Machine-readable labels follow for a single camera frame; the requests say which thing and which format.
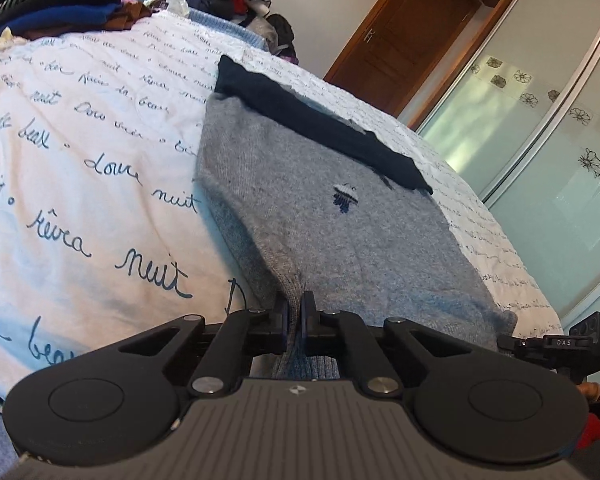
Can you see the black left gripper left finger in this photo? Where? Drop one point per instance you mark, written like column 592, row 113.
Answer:
column 120, row 400

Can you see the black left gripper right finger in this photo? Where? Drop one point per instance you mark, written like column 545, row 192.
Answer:
column 471, row 402

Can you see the white bedspread with blue script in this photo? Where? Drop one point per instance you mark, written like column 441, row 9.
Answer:
column 103, row 232

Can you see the light blue knit blanket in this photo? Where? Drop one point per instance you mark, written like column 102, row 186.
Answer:
column 183, row 10

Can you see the frosted glass sliding wardrobe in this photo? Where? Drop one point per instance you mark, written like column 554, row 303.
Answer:
column 520, row 124

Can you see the grey knit sweater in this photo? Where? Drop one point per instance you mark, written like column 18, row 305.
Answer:
column 307, row 203

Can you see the brown wooden door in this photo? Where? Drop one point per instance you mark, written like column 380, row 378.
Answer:
column 396, row 48

